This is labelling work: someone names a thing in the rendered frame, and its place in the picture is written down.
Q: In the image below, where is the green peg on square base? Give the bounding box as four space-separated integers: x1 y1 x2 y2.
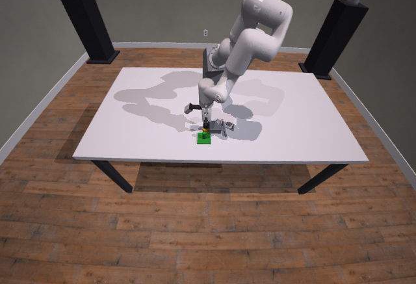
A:
197 131 211 144

